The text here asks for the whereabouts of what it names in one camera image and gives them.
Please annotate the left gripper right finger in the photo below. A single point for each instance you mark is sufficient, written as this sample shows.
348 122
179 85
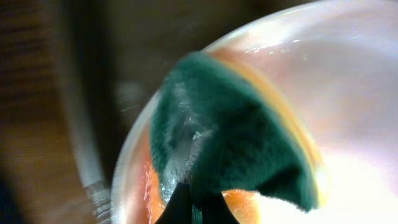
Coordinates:
215 211

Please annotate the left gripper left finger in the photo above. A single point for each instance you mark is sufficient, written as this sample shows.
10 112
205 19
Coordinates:
179 207

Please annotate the green yellow sponge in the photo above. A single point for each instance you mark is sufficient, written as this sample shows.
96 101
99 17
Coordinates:
222 126

